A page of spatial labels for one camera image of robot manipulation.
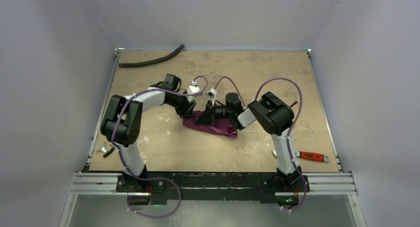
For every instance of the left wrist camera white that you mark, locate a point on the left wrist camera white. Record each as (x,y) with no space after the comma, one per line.
(193,91)

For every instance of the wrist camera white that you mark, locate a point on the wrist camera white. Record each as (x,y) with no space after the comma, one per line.
(212,94)
(193,91)

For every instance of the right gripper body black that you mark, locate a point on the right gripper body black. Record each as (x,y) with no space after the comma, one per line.
(211,112)

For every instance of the black handled pliers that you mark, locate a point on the black handled pliers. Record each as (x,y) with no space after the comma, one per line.
(106,149)

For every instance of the purple cloth napkin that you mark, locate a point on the purple cloth napkin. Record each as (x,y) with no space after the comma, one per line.
(222,126)

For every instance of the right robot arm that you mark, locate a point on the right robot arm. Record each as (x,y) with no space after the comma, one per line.
(274,116)

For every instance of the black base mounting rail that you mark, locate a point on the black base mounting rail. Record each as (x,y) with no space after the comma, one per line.
(220,186)

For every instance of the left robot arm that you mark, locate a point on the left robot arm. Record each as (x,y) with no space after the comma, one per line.
(121,124)

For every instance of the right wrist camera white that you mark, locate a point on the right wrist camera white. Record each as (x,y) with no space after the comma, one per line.
(212,94)

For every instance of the adjustable wrench red handle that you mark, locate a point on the adjustable wrench red handle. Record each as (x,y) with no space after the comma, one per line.
(316,157)

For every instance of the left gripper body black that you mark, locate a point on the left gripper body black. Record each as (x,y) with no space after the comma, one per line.
(181,104)

